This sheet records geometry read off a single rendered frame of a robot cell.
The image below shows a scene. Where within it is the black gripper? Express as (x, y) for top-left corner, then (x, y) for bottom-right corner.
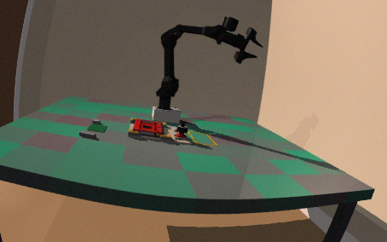
(230, 27), (263, 64)

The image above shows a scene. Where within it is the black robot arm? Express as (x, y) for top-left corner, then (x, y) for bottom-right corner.
(156, 16), (239, 110)

